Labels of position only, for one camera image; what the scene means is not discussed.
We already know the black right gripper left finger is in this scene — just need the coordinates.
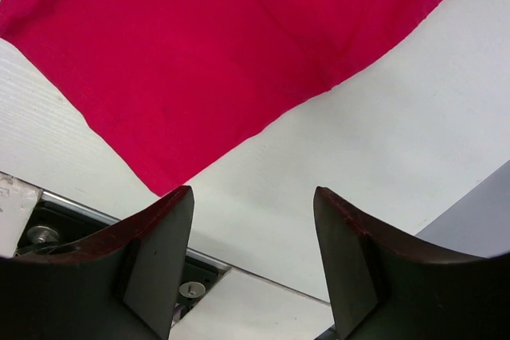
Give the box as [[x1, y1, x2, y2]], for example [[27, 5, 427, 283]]
[[1, 186, 194, 339]]

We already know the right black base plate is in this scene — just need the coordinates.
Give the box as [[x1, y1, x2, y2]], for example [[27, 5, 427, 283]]
[[14, 190, 230, 323]]

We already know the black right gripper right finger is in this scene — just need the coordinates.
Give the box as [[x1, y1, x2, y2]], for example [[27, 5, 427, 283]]
[[313, 187, 509, 339]]

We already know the red t shirt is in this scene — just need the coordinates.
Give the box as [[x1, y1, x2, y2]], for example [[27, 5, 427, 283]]
[[1, 0, 443, 195]]

